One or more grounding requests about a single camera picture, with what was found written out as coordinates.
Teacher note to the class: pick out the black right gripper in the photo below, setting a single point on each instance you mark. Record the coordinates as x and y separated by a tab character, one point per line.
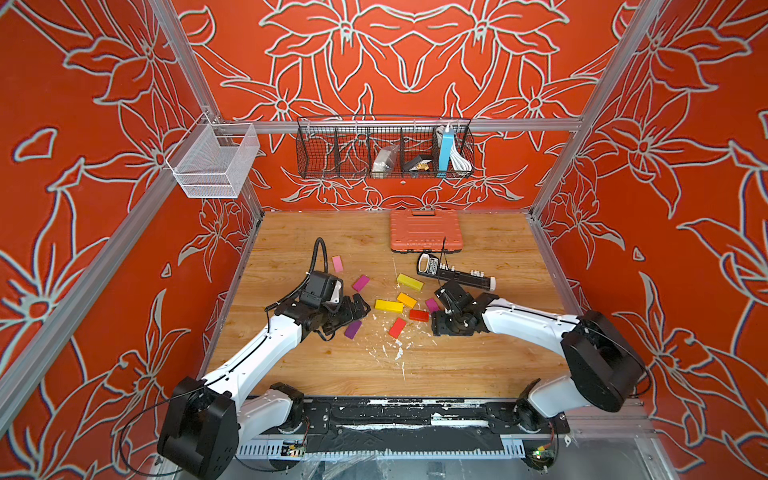
437	326

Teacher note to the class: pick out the orange block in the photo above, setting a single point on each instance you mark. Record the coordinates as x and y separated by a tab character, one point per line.
407	300

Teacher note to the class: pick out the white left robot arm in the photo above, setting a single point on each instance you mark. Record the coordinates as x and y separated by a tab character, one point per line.
208	418

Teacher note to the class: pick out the long red block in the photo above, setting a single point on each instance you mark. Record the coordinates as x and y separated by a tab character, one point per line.
397	328

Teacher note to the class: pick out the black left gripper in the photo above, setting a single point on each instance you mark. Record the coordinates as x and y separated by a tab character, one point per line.
349	315

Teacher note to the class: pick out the white wire basket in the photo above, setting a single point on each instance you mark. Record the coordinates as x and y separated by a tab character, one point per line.
214	166

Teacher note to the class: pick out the orange plastic tool case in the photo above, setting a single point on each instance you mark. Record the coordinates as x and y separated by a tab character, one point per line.
425	230

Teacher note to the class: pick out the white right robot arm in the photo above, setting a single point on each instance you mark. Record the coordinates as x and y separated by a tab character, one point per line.
603	368

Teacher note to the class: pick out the silver packet in basket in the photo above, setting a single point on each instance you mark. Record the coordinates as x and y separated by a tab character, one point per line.
384	162

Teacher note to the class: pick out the small magenta block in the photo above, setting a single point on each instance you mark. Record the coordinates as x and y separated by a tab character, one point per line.
432	305

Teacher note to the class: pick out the lime yellow long block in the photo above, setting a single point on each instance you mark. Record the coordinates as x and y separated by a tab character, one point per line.
410	282

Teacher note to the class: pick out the small red block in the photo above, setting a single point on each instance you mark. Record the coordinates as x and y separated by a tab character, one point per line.
419	315

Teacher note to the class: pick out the light pink block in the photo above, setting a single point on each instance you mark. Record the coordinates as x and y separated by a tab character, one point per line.
338	264

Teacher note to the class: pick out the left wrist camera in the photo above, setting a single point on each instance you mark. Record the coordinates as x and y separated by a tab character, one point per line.
322	290

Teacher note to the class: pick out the black wire wall basket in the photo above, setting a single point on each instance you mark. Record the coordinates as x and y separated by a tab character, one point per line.
381	147

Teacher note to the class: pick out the aluminium frame post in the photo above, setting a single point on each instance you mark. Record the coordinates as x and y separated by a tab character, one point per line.
169	22

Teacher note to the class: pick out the dark purple block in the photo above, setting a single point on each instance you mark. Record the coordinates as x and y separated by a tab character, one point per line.
352	329

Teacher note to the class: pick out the bright yellow block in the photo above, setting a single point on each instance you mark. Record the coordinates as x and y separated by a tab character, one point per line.
389	306

